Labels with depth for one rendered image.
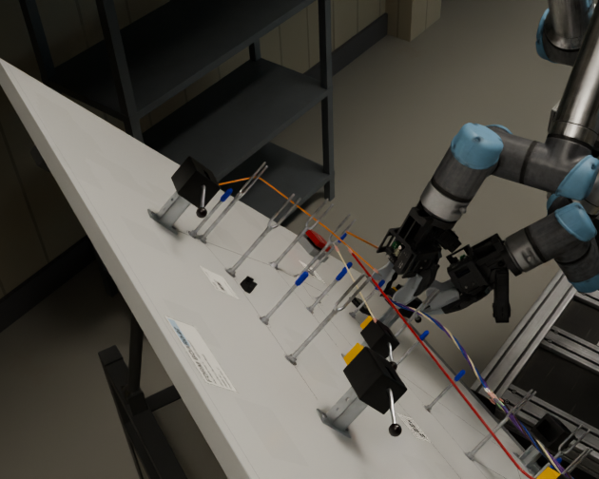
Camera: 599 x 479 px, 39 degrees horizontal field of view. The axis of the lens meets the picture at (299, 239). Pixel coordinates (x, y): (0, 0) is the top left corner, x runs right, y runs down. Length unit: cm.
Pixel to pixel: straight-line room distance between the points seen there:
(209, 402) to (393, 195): 280
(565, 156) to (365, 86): 282
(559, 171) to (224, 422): 82
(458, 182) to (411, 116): 262
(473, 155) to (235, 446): 74
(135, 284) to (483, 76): 352
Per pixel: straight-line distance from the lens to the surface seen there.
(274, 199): 329
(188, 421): 182
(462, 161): 134
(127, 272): 89
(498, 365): 264
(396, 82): 420
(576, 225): 158
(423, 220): 137
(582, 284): 168
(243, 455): 74
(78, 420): 290
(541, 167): 141
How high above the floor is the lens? 228
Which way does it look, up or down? 43 degrees down
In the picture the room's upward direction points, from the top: 4 degrees counter-clockwise
